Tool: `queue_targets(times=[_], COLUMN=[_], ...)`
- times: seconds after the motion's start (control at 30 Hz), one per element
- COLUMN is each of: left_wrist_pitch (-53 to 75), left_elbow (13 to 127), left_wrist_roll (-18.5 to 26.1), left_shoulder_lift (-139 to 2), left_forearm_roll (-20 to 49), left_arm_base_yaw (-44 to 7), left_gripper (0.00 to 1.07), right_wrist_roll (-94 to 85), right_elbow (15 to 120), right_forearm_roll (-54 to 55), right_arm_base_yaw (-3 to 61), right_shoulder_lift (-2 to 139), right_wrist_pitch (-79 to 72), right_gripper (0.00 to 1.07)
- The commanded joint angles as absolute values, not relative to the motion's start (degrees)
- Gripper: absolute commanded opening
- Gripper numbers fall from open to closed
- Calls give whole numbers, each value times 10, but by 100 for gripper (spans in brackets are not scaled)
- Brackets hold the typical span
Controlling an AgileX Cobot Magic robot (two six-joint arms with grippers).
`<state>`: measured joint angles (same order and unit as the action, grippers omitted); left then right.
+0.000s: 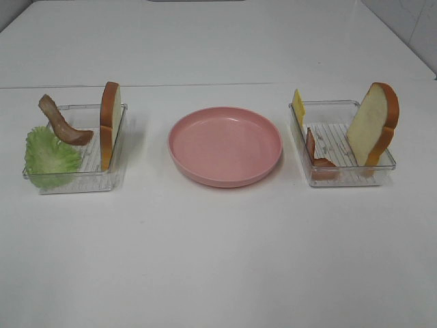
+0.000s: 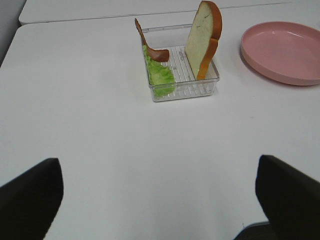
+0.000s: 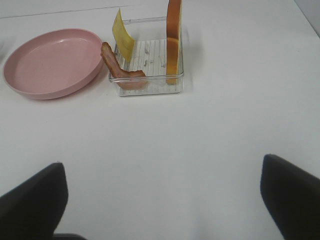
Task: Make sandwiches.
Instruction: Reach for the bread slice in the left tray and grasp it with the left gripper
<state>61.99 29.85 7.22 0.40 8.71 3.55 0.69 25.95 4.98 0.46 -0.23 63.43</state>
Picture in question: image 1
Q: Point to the yellow cheese slice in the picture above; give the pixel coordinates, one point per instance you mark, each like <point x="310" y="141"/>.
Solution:
<point x="298" y="107"/>

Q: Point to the bread slice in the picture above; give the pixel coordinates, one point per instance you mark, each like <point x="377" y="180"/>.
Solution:
<point x="373" y="126"/>
<point x="110" y="117"/>

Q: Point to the brown bacon strip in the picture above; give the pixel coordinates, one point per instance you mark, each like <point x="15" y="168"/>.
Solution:
<point x="61" y="128"/>

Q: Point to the green lettuce leaf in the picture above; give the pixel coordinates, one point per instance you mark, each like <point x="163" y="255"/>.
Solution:
<point x="48" y="160"/>

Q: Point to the pink round plate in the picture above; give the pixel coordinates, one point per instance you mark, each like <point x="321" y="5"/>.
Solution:
<point x="225" y="147"/>

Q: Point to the right clear plastic tray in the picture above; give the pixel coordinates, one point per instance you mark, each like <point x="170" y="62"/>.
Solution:
<point x="329" y="121"/>

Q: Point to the clear plastic tray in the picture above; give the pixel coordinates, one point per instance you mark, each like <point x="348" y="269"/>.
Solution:
<point x="90" y="177"/>
<point x="329" y="121"/>

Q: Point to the left clear plastic tray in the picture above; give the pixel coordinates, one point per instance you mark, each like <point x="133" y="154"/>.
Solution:
<point x="90" y="177"/>

